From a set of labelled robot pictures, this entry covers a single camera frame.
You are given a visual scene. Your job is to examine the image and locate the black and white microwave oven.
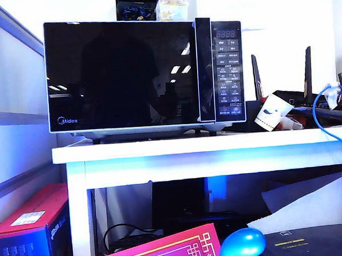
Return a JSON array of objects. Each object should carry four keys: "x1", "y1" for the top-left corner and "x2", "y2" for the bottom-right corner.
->
[{"x1": 43, "y1": 10, "x2": 249, "y2": 148}]

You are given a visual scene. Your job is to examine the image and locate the white tag on cable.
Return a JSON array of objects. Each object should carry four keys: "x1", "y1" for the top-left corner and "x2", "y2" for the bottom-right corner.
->
[{"x1": 323, "y1": 81, "x2": 342, "y2": 110}]

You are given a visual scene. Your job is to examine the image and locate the white paper cup blue whale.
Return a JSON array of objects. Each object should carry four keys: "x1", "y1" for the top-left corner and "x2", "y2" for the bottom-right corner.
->
[{"x1": 252, "y1": 92, "x2": 296, "y2": 133}]

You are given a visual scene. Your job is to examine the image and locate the small black square box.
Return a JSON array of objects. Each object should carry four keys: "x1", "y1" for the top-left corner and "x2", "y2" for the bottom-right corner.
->
[{"x1": 244, "y1": 99, "x2": 272, "y2": 130}]

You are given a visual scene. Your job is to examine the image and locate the black router with antennas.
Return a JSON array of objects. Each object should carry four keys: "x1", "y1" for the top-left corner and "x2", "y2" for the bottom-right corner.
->
[{"x1": 250, "y1": 42, "x2": 342, "y2": 130}]

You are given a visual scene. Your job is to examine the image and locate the black upright case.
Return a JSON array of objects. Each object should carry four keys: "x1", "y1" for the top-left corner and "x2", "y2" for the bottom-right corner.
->
[{"x1": 149, "y1": 176, "x2": 210, "y2": 222}]

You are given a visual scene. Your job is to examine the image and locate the thin black cable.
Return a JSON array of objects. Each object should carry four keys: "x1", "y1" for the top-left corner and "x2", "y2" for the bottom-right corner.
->
[{"x1": 103, "y1": 220, "x2": 165, "y2": 254}]

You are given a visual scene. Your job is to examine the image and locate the blue network cable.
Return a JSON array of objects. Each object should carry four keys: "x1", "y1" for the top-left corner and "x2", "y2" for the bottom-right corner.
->
[{"x1": 310, "y1": 83, "x2": 342, "y2": 158}]

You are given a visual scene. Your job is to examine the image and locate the black box with yellow label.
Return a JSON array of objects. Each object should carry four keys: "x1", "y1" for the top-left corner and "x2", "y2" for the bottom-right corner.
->
[{"x1": 260, "y1": 223, "x2": 342, "y2": 256}]

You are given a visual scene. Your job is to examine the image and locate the small red white box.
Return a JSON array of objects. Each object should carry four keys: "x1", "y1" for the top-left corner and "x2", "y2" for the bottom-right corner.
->
[{"x1": 277, "y1": 112, "x2": 305, "y2": 131}]

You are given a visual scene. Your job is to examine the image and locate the white paper sheet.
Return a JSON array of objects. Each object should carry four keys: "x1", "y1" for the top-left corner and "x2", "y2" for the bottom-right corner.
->
[{"x1": 243, "y1": 171, "x2": 342, "y2": 237}]

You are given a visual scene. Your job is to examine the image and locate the black blue patterned snack box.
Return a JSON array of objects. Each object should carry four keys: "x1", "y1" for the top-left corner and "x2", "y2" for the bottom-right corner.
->
[{"x1": 115, "y1": 0, "x2": 162, "y2": 23}]

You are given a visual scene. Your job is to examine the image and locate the flat black device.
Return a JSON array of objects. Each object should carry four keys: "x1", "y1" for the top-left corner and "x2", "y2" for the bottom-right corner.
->
[{"x1": 161, "y1": 209, "x2": 254, "y2": 241}]

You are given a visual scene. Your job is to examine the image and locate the pale snack box yellow print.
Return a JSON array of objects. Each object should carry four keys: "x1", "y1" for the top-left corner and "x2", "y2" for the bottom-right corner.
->
[{"x1": 154, "y1": 0, "x2": 190, "y2": 22}]

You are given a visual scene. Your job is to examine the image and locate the red and blue cardboard box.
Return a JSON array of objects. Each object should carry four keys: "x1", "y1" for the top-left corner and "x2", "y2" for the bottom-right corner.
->
[{"x1": 0, "y1": 182, "x2": 74, "y2": 256}]

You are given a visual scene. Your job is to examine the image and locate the pink gift box gold pattern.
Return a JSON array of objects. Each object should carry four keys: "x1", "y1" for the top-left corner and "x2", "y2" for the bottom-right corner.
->
[{"x1": 43, "y1": 222, "x2": 223, "y2": 256}]

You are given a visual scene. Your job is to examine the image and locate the white table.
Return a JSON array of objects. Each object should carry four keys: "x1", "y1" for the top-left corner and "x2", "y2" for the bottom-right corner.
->
[{"x1": 50, "y1": 125, "x2": 342, "y2": 256}]

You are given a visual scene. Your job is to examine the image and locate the black glass microwave door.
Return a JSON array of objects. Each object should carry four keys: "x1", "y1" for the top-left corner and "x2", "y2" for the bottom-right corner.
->
[{"x1": 42, "y1": 12, "x2": 218, "y2": 134}]

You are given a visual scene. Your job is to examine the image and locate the glossy blue rounded object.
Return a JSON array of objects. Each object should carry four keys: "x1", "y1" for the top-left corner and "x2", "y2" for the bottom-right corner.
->
[{"x1": 216, "y1": 225, "x2": 268, "y2": 256}]

